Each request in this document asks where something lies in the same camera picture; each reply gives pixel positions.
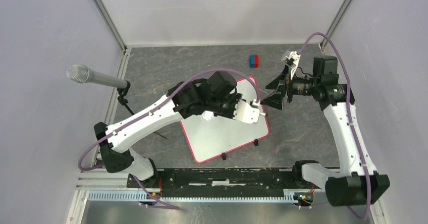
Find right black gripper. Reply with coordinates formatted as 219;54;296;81
260;64;319;110

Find pink framed whiteboard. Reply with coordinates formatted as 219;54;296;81
180;76;271;164

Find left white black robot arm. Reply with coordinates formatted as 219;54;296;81
99;70;243;188

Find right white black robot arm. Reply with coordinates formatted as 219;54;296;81
261;52;390;206

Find blue and red eraser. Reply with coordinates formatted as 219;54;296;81
249;54;259;68

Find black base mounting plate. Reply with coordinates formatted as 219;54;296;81
142;167;319;198

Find black microphone stand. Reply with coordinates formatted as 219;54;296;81
117;81;168;140

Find grey microphone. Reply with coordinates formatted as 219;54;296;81
66;65;130;89

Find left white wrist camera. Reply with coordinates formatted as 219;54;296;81
232;99;266;124

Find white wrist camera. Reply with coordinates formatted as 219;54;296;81
281;51;301;81
232;99;266;124

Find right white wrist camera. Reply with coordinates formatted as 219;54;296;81
281;51;301;81

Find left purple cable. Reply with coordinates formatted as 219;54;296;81
78;68;263;211

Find blue toothed cable rail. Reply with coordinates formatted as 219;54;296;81
87;190;298;204

